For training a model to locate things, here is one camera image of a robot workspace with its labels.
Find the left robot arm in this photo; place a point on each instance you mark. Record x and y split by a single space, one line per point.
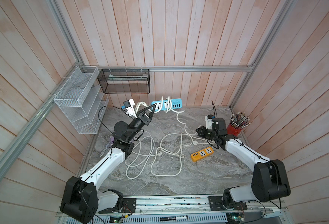
82 199

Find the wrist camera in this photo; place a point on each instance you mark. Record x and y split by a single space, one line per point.
209 121
128 108

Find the blue white pen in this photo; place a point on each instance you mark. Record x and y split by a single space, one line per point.
107 147

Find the black mesh basket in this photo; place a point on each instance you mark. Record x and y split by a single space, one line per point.
122 81

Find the purple power strip with cord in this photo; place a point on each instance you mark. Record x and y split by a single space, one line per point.
136 163

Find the black marker pen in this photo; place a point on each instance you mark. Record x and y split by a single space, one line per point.
174 218

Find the orange power strip with cord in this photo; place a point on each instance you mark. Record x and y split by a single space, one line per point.
199 155

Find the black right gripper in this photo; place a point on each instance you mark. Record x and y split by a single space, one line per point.
202 133

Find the white wire mesh shelf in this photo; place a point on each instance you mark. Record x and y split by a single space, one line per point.
82 100

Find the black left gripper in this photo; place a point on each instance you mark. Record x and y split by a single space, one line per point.
145 118

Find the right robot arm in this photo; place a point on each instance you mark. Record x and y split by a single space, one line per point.
269 177

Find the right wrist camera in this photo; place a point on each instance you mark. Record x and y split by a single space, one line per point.
209 121

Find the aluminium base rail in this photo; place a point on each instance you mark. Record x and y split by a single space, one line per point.
201 209

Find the bundle of coloured pencils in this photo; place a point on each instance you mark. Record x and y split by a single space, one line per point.
239 120

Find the red metal pencil bucket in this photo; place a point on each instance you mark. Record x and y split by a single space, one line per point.
233 131

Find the teal power strip with cord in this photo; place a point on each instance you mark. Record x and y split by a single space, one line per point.
167 105

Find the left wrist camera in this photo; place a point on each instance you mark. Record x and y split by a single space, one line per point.
128 108

